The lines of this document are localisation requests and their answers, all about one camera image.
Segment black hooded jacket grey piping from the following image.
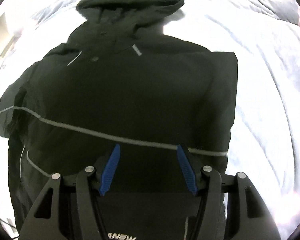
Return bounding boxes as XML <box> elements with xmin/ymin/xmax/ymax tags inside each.
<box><xmin>0</xmin><ymin>0</ymin><xmax>238</xmax><ymax>239</ymax></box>

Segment grey blanket pink flowers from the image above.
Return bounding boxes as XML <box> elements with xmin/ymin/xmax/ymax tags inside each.
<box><xmin>0</xmin><ymin>0</ymin><xmax>300</xmax><ymax>239</ymax></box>

